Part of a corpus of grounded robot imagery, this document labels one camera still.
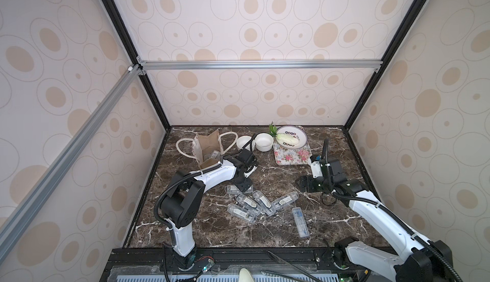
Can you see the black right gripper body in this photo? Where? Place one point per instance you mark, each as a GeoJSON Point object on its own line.
{"type": "Point", "coordinates": [307, 182]}

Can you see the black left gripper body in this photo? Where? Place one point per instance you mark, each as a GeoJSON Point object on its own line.
{"type": "Point", "coordinates": [242, 182]}

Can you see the clear compass case horizontal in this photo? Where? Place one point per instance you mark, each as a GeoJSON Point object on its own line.
{"type": "Point", "coordinates": [234, 190]}

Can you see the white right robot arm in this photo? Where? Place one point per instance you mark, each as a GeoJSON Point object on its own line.
{"type": "Point", "coordinates": [415, 257]}

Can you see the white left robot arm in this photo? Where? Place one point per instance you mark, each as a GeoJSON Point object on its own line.
{"type": "Point", "coordinates": [180, 201]}

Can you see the clear compass case right angled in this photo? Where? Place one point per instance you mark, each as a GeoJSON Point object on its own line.
{"type": "Point", "coordinates": [285, 200]}

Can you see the clear compass case blue front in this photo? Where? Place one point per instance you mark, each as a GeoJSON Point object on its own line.
{"type": "Point", "coordinates": [300, 222]}

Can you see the white bowl left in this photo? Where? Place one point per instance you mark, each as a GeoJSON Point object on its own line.
{"type": "Point", "coordinates": [245, 142]}

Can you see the white bowl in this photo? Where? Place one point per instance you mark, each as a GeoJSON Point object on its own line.
{"type": "Point", "coordinates": [264, 142]}
{"type": "Point", "coordinates": [245, 142]}

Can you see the white bowl right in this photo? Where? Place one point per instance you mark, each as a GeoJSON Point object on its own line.
{"type": "Point", "coordinates": [264, 142]}

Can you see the floral cloth mat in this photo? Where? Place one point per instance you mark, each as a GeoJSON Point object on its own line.
{"type": "Point", "coordinates": [284, 156]}

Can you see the white radish with leaves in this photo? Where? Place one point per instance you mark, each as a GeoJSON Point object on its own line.
{"type": "Point", "coordinates": [287, 138]}

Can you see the patterned ceramic plate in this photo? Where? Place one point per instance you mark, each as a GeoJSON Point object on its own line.
{"type": "Point", "coordinates": [300, 133]}

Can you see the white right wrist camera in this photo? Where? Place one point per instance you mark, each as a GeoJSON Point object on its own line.
{"type": "Point", "coordinates": [314, 162]}

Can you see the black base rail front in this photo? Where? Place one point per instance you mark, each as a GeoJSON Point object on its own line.
{"type": "Point", "coordinates": [269, 264]}

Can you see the silver aluminium rail back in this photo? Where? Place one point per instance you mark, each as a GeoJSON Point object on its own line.
{"type": "Point", "coordinates": [261, 65]}

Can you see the silver aluminium rail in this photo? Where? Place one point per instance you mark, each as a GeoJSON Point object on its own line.
{"type": "Point", "coordinates": [261, 65]}
{"type": "Point", "coordinates": [30, 206]}

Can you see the black corner frame post right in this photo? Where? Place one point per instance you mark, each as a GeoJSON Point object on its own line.
{"type": "Point", "coordinates": [408, 21]}

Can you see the black corner frame post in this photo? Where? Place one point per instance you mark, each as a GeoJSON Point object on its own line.
{"type": "Point", "coordinates": [129, 47]}
{"type": "Point", "coordinates": [408, 21]}

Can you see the black corner frame post left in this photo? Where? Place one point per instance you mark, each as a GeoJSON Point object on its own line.
{"type": "Point", "coordinates": [129, 47]}

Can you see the silver aluminium rail left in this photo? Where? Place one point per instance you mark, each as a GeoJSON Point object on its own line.
{"type": "Point", "coordinates": [30, 206]}

